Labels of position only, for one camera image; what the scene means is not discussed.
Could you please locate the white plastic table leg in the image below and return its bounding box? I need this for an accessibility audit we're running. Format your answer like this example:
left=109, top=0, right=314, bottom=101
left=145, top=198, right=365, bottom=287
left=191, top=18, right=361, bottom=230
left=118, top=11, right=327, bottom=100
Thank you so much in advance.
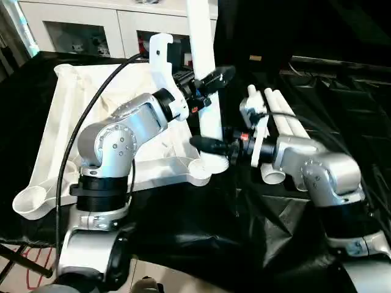
left=264, top=88, right=299, bottom=137
left=247, top=85, right=287, bottom=186
left=273, top=88, right=312, bottom=138
left=185, top=0, right=229, bottom=167

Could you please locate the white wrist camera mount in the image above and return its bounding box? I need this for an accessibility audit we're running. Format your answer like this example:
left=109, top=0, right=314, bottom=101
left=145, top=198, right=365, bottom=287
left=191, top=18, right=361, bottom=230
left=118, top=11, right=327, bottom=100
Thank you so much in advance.
left=148, top=32, right=189, bottom=121
left=239, top=96, right=271, bottom=168

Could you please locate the black flat monitor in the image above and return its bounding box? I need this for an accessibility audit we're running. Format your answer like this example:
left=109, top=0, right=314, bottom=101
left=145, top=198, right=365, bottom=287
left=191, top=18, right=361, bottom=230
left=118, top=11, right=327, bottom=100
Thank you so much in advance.
left=290, top=0, right=391, bottom=71

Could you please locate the dark brown rounded object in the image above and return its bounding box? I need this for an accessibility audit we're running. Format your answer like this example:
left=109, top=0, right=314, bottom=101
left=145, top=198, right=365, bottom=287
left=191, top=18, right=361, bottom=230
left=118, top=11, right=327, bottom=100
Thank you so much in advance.
left=134, top=276, right=163, bottom=293

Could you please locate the white glass door cabinet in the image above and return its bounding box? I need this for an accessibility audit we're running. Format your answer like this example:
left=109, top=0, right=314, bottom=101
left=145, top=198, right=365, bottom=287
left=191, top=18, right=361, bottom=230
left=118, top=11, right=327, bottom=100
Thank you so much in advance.
left=16, top=0, right=219, bottom=62

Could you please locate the red package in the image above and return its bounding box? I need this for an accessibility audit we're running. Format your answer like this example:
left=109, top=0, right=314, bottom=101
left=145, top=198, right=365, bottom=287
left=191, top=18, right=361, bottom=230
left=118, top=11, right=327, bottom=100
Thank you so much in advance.
left=137, top=33, right=151, bottom=53

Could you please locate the thin red cable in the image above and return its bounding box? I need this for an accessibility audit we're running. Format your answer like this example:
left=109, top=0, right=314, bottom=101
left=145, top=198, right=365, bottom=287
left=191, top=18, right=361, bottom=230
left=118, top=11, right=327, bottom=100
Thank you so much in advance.
left=18, top=247, right=49, bottom=291

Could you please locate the black glossy mat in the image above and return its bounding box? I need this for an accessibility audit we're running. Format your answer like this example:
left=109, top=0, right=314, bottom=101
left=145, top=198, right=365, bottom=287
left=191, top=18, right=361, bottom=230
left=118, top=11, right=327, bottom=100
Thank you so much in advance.
left=0, top=50, right=391, bottom=293

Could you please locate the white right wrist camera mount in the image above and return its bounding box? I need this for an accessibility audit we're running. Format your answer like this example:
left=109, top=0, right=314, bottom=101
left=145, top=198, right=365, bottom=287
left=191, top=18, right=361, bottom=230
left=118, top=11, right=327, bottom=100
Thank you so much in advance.
left=239, top=96, right=271, bottom=168

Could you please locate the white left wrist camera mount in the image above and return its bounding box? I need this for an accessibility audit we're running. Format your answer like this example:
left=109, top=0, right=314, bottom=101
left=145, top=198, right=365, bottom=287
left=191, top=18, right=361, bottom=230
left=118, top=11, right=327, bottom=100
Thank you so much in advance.
left=148, top=32, right=189, bottom=121

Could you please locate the white plastic table top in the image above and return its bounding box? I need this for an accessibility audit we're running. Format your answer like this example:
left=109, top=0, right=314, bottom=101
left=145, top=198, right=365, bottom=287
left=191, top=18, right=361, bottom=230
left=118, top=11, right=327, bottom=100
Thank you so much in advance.
left=12, top=62, right=230, bottom=220

